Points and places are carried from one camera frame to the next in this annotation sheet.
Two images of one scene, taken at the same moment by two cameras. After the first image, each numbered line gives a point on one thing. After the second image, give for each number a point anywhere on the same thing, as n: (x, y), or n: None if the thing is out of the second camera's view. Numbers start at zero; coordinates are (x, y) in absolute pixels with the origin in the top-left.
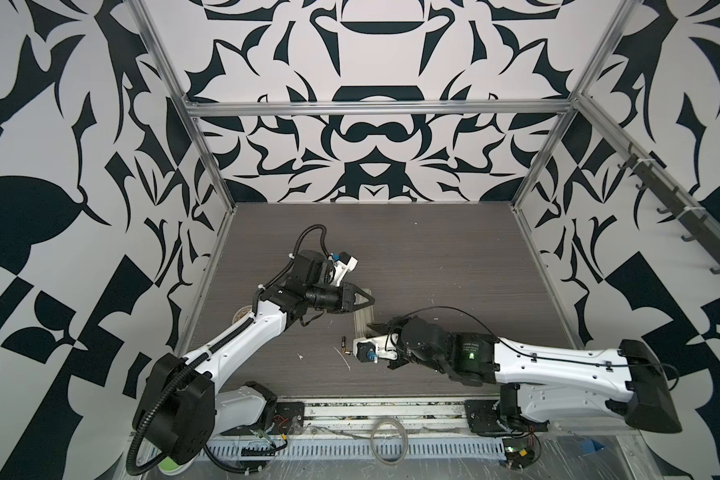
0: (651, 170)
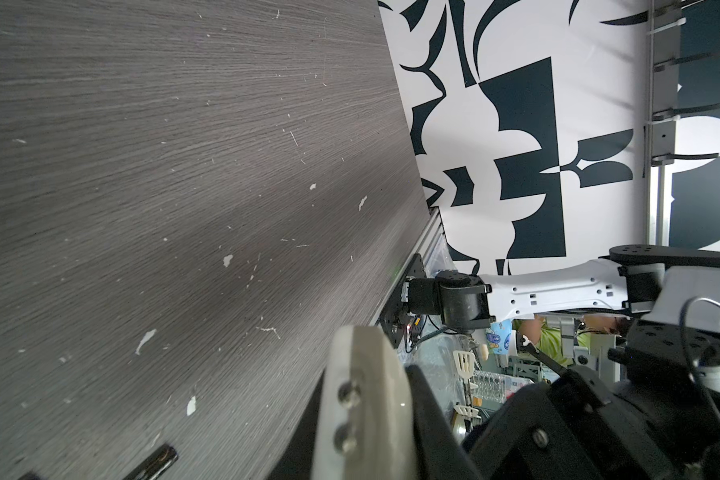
0: (667, 56)
